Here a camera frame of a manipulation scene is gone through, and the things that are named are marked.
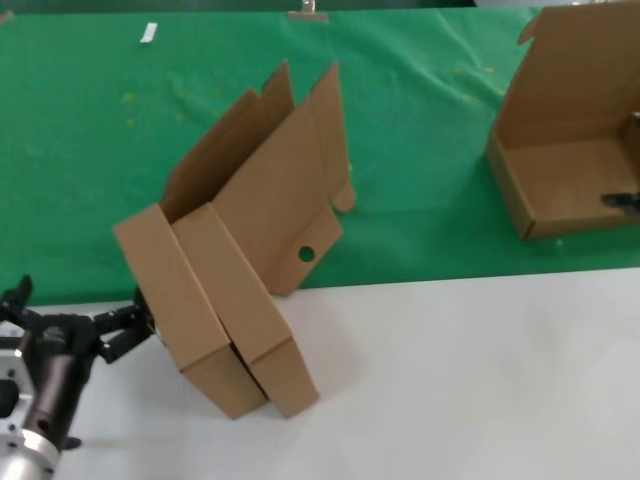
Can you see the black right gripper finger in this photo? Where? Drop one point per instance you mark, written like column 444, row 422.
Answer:
column 622, row 201

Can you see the metal table clip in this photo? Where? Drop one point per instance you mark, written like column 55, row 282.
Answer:
column 307, row 14

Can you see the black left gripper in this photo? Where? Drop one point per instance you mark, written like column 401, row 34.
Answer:
column 57, row 360

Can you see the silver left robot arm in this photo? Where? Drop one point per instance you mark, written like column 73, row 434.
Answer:
column 25, row 457

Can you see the small white label strip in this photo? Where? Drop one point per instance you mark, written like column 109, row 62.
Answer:
column 148, row 34

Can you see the green table cloth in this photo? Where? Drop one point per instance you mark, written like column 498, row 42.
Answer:
column 75, row 175

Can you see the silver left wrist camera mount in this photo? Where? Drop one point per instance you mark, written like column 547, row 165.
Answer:
column 11, row 390

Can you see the brown cardboard box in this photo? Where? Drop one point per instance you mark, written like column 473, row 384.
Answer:
column 245, row 295
column 565, row 170
column 170, row 285

